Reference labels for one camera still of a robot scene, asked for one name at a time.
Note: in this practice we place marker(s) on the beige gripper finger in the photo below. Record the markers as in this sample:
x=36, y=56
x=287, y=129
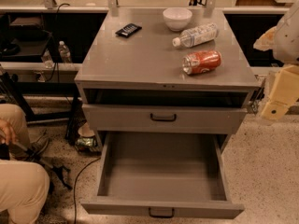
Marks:
x=266, y=41
x=284, y=93

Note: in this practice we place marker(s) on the red coke can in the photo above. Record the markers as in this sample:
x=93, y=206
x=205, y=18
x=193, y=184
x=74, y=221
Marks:
x=200, y=62

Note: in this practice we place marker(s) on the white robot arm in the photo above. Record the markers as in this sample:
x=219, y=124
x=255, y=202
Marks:
x=283, y=40

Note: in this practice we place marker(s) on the grey metal drawer cabinet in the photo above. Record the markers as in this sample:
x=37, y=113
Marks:
x=145, y=69

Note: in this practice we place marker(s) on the open grey lower drawer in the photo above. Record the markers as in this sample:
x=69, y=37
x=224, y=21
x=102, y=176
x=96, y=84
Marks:
x=162, y=175

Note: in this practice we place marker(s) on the closed grey upper drawer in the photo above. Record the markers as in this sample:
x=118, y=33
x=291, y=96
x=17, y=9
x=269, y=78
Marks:
x=164, y=119

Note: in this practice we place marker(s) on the person's hand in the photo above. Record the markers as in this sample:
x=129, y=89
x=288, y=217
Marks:
x=8, y=135

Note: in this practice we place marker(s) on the clear plastic water bottle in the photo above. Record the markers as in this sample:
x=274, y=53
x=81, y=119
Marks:
x=196, y=36

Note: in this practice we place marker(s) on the white ceramic bowl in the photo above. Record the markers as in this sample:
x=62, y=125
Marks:
x=177, y=18

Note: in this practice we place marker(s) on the small water bottle on shelf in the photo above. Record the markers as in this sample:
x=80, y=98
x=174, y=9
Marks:
x=64, y=52

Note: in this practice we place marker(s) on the white cup on floor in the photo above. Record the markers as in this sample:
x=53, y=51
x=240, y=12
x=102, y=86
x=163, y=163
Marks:
x=85, y=131

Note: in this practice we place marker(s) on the grey sneaker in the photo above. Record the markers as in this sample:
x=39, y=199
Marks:
x=40, y=145

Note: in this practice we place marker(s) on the person in khaki trousers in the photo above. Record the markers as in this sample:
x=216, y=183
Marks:
x=24, y=185

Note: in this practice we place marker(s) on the black grabber tool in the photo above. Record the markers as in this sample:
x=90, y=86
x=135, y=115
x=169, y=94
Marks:
x=60, y=171

